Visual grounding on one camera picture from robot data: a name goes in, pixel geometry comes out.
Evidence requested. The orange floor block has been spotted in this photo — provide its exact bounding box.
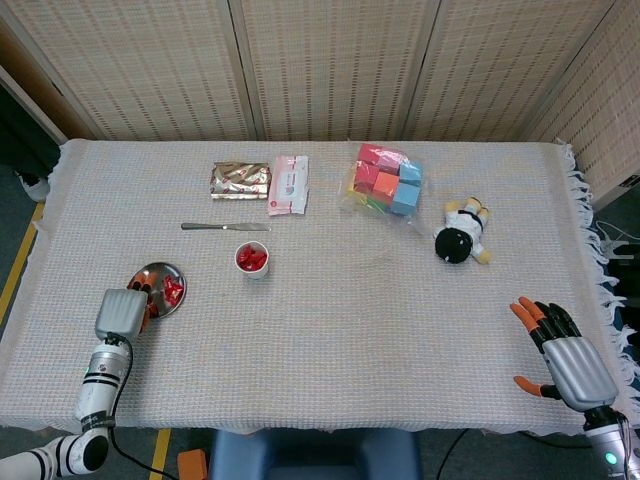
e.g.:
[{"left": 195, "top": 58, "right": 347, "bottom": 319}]
[{"left": 178, "top": 448, "right": 209, "bottom": 480}]

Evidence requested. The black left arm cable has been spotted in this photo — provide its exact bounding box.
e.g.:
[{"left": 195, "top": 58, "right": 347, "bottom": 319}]
[{"left": 108, "top": 333, "right": 181, "bottom": 480}]

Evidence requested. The white paper cup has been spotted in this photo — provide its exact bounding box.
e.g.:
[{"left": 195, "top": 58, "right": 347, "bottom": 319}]
[{"left": 234, "top": 240, "right": 271, "bottom": 280}]

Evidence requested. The gold foil snack packet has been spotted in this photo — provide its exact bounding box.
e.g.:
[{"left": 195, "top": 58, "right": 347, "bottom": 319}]
[{"left": 207, "top": 160, "right": 273, "bottom": 203}]

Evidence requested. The black haired plush doll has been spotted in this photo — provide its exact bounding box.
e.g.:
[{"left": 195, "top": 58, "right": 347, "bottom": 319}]
[{"left": 432, "top": 196, "right": 494, "bottom": 265}]

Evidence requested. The black floor cable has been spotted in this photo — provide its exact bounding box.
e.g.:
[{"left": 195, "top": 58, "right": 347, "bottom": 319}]
[{"left": 435, "top": 428, "right": 471, "bottom": 480}]

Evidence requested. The orange foam cube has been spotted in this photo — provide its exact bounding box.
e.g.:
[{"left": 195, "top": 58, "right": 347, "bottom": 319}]
[{"left": 372, "top": 171, "right": 401, "bottom": 205}]

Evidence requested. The black shoe white sole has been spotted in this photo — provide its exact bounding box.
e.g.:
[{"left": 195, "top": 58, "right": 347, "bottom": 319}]
[{"left": 14, "top": 172, "right": 51, "bottom": 204}]

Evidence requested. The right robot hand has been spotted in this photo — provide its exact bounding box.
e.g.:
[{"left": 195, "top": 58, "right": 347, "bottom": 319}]
[{"left": 509, "top": 296, "right": 620, "bottom": 414}]

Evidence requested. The silver table knife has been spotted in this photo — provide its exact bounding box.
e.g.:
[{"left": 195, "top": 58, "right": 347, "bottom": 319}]
[{"left": 180, "top": 222, "right": 272, "bottom": 233}]

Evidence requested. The beige folding screen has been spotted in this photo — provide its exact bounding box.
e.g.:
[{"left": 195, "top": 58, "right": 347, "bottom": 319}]
[{"left": 0, "top": 0, "right": 640, "bottom": 201}]

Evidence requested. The pink foam cube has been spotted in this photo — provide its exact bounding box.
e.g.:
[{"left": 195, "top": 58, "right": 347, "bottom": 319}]
[{"left": 377, "top": 152, "right": 412, "bottom": 176}]

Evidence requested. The light blue foam cube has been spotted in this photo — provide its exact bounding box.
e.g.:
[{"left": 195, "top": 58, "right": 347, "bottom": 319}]
[
  {"left": 389, "top": 181, "right": 421, "bottom": 217},
  {"left": 398, "top": 162, "right": 425, "bottom": 187}
]

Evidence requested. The beige woven tablecloth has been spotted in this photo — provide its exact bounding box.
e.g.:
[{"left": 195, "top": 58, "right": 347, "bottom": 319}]
[{"left": 0, "top": 138, "right": 639, "bottom": 436}]

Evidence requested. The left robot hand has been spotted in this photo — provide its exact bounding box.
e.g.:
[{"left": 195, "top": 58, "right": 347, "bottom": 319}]
[{"left": 93, "top": 271, "right": 157, "bottom": 342}]

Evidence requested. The pink wet wipes pack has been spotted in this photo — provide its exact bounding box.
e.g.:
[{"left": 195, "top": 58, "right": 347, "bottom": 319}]
[{"left": 267, "top": 154, "right": 310, "bottom": 217}]

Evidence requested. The blue padded seat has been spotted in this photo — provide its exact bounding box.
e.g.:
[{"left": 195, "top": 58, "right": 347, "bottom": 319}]
[{"left": 208, "top": 428, "right": 422, "bottom": 480}]

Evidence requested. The clear plastic bag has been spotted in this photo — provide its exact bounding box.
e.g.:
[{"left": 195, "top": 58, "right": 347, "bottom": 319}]
[{"left": 339, "top": 141, "right": 432, "bottom": 234}]

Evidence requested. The metal dish of red candies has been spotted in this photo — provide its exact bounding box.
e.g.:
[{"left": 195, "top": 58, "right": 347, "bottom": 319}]
[{"left": 127, "top": 262, "right": 187, "bottom": 319}]

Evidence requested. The red foam cube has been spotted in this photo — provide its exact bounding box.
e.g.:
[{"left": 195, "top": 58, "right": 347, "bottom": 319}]
[
  {"left": 356, "top": 143, "right": 396, "bottom": 165},
  {"left": 353, "top": 162, "right": 381, "bottom": 194}
]

